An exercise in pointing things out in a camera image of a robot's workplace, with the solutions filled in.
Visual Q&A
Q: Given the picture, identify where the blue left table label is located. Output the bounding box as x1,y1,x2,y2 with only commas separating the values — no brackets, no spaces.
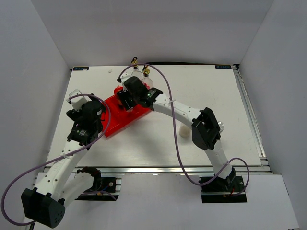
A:
72,67,89,71

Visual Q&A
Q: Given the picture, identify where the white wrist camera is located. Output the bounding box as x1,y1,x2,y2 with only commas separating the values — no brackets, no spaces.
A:
66,89,93,112
117,73,131,92

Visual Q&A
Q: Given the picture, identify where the red plastic organizer tray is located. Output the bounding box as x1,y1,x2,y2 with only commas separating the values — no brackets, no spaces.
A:
105,94,151,138

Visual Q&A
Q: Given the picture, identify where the white lid brown spice jar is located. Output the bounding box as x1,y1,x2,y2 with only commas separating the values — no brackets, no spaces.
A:
123,105,134,113

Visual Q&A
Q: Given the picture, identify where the silver lid blue label jar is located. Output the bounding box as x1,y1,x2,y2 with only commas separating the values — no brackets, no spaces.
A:
218,121,224,133

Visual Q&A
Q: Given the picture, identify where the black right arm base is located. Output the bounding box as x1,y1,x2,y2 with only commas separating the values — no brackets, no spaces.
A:
201,176,245,194

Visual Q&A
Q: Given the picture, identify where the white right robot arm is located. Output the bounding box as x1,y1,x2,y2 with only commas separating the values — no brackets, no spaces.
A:
117,75,236,191

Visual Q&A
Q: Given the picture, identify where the silver lid white powder jar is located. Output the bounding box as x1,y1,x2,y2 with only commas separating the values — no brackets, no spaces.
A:
179,125,191,138

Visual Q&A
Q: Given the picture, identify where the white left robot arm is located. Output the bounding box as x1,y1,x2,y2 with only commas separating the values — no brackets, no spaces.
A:
21,97,110,229

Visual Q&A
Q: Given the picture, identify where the blue table corner label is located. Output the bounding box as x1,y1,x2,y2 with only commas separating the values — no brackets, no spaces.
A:
215,65,232,69

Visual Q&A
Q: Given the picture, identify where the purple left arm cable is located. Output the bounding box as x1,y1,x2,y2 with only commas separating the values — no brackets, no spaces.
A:
1,94,112,226

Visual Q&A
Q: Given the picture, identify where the red lid dark sauce jar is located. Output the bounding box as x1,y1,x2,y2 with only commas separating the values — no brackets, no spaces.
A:
114,86,124,100

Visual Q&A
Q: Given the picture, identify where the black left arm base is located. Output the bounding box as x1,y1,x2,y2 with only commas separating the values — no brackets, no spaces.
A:
79,177,122,196

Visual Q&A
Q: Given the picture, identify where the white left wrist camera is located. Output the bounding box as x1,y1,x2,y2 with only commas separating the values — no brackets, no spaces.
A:
66,89,93,112

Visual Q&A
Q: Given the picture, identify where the clear liquid glass bottle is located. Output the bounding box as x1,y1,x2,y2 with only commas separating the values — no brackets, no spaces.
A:
131,57,143,80

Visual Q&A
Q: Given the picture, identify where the dark liquid glass bottle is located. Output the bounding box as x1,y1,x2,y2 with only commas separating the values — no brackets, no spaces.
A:
142,65,153,89

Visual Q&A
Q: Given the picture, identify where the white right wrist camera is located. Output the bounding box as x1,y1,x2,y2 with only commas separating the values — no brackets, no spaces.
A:
117,73,131,92

